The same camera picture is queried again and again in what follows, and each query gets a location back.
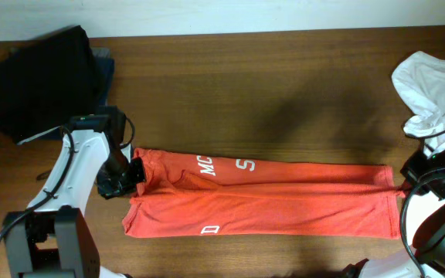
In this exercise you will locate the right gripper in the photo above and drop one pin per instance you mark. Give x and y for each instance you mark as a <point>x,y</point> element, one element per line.
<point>413,177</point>

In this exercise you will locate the white t-shirt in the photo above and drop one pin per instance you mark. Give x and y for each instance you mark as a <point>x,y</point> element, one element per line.
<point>420,82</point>

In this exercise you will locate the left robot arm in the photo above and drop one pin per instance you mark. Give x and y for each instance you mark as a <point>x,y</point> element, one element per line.
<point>50,238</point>

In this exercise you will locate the black folded garment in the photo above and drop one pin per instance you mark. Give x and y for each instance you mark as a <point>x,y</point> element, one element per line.
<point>43,85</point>

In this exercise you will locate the navy blue folded garment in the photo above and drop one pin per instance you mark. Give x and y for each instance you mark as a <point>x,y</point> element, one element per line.
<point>106,67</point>

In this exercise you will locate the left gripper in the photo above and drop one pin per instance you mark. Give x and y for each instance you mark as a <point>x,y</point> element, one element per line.
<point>130,176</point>

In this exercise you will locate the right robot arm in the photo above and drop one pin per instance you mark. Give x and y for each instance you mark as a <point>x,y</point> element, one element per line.
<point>422,223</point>

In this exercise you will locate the orange red printed t-shirt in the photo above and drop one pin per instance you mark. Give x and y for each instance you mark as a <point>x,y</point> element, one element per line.
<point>198,195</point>

